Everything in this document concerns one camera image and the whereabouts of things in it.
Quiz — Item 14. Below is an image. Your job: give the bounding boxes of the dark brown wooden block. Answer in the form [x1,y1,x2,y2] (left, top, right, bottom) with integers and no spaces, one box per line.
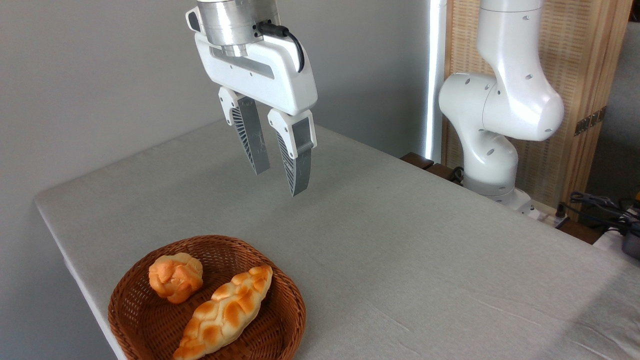
[425,163,464,186]
[400,152,435,171]

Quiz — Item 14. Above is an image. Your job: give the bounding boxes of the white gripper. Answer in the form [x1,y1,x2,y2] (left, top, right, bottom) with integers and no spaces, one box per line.
[186,6,319,197]

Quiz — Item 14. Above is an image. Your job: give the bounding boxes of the grey device box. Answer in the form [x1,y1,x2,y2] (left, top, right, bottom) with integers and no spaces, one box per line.
[621,232,640,260]

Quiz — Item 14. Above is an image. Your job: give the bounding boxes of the dark metal screen hinge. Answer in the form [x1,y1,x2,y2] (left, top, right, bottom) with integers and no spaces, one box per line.
[574,106,608,137]

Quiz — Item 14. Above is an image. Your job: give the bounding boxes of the long braided bread loaf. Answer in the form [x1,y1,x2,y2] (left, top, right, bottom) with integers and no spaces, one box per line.
[172,264,274,360]

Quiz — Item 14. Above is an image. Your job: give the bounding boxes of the wooden slatted folding screen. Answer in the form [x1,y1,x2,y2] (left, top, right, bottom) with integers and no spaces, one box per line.
[442,0,634,222]

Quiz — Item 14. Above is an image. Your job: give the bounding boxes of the round knotted bread roll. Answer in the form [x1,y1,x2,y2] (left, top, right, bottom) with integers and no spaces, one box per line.
[148,252,204,305]

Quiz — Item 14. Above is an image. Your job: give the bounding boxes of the black cable bundle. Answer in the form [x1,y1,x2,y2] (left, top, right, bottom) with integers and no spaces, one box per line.
[554,191,640,232]

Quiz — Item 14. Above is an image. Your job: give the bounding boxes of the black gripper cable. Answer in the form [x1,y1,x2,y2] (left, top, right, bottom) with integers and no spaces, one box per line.
[255,21,306,74]

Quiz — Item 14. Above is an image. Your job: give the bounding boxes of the brown woven wicker basket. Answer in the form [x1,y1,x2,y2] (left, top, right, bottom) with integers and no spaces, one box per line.
[107,235,307,360]

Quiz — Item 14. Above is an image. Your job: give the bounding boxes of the white power strip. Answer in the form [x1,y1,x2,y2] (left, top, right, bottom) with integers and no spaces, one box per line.
[520,199,571,227]

